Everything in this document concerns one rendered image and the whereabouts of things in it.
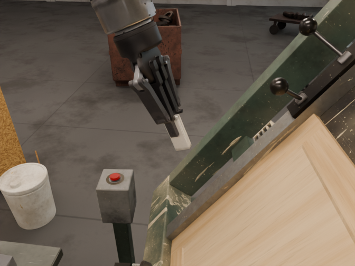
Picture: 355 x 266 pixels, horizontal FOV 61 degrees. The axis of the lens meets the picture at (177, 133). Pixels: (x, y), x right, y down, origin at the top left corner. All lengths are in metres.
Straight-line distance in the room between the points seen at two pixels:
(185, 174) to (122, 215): 0.29
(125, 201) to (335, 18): 0.88
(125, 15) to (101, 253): 1.80
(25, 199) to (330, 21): 1.92
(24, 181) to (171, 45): 2.49
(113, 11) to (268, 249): 0.51
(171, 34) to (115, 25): 3.43
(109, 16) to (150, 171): 2.23
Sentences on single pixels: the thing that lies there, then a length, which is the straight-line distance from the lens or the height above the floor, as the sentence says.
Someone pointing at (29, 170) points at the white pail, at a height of 0.36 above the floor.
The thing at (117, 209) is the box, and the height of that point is 0.83.
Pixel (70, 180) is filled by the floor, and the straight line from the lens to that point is 2.69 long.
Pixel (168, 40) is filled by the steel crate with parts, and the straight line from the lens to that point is 3.91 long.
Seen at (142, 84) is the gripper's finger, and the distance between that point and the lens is 0.47.
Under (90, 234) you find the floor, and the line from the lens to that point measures 2.23.
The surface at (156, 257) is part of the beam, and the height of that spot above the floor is 0.88.
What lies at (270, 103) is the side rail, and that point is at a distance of 0.98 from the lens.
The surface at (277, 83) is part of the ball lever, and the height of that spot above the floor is 1.44.
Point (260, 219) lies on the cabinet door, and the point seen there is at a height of 1.17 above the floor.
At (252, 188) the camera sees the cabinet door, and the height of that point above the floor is 1.18.
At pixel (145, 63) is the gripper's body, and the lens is 0.49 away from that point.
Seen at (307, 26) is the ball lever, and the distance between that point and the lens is 0.73.
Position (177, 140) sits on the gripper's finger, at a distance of 0.57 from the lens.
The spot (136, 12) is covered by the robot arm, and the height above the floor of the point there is 1.59.
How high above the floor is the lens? 1.68
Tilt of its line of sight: 32 degrees down
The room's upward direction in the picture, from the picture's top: straight up
